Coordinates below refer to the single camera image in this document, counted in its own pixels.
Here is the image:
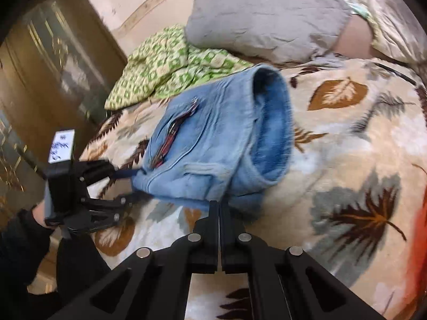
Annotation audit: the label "blue denim pants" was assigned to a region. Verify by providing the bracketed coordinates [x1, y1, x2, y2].
[131, 63, 296, 223]

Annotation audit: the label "person's left forearm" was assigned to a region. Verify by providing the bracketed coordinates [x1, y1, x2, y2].
[0, 207, 51, 294]

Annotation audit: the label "red cloth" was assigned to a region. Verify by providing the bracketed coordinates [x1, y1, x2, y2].
[405, 193, 427, 305]

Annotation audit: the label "person's left hand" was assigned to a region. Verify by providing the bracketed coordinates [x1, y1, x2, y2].
[31, 199, 56, 229]

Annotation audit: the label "black cable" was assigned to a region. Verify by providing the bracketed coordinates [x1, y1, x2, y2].
[379, 61, 418, 86]

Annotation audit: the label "beige patterned pillow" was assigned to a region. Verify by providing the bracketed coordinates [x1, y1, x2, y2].
[346, 0, 425, 71]

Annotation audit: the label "person's dark clothing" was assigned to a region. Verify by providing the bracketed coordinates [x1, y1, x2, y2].
[0, 229, 113, 320]

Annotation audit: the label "leaf printed blanket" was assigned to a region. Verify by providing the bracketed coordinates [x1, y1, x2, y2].
[78, 56, 427, 320]

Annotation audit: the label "brown wooden cabinet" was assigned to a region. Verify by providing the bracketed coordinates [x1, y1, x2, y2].
[0, 0, 129, 234]

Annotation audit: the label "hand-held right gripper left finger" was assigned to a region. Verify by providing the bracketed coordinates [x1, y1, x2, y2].
[47, 201, 220, 320]

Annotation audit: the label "green patterned cloth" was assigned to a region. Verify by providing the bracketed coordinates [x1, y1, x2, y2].
[104, 24, 255, 111]

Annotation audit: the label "grey pillow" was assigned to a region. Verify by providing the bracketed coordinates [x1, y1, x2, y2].
[184, 0, 375, 66]

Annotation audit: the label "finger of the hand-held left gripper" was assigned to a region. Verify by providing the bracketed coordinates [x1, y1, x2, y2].
[66, 191, 145, 234]
[78, 159, 141, 188]

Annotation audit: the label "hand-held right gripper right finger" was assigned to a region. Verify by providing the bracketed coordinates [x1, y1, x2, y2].
[219, 201, 385, 320]

